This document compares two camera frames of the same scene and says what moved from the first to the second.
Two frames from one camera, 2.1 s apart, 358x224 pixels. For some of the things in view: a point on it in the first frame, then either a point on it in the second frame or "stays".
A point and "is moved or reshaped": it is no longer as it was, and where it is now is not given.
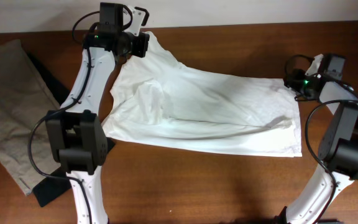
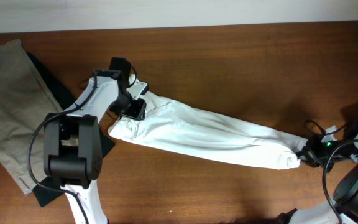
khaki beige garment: (13, 95) stays
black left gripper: (140, 50) to (136, 112)
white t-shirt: (157, 101) is moved or reshaped
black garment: (59, 183) stays
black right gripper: (295, 78) to (307, 153)
